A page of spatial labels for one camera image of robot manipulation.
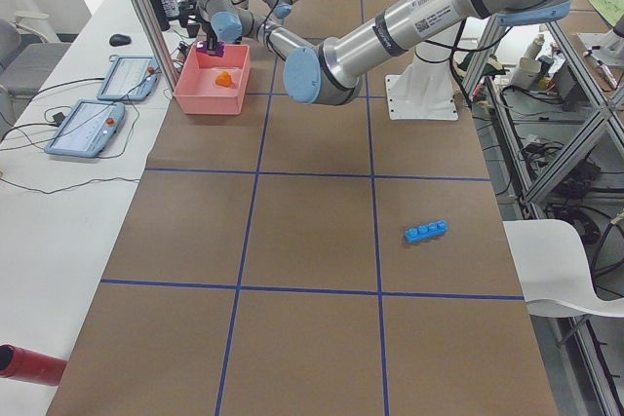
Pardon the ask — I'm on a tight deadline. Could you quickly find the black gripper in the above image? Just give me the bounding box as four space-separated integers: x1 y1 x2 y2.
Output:
205 28 220 50

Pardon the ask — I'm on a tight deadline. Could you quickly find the purple block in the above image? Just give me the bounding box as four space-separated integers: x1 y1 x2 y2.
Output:
196 41 224 57

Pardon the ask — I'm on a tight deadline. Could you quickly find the orange block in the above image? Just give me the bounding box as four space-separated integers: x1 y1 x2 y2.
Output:
214 71 234 88

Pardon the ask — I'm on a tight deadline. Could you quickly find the long blue block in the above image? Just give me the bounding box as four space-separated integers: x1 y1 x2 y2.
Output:
404 220 449 244

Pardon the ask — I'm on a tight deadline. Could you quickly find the pink plastic box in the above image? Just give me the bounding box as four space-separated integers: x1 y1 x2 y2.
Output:
174 44 251 116

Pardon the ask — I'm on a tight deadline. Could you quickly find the far teach pendant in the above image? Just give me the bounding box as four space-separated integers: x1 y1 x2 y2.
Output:
97 56 159 101

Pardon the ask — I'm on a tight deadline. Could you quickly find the teach pendant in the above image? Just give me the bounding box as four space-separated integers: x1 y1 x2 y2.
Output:
97 56 159 101
44 99 126 159

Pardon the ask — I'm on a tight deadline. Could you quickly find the black computer mouse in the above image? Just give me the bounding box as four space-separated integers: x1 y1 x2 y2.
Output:
109 33 132 47

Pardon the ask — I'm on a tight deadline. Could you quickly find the near teach pendant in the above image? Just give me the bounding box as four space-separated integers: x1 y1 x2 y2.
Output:
44 99 126 159

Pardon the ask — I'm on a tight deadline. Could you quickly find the red cylinder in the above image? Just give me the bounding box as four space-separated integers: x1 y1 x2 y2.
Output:
1 344 67 386

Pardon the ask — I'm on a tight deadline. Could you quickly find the white chair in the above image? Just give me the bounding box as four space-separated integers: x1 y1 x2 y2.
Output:
503 219 623 319

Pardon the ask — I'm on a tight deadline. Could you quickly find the aluminium frame post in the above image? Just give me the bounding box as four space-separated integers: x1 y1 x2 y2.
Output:
131 0 179 92

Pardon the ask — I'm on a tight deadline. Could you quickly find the white camera pole stand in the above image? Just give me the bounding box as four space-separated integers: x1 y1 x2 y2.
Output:
384 0 493 122

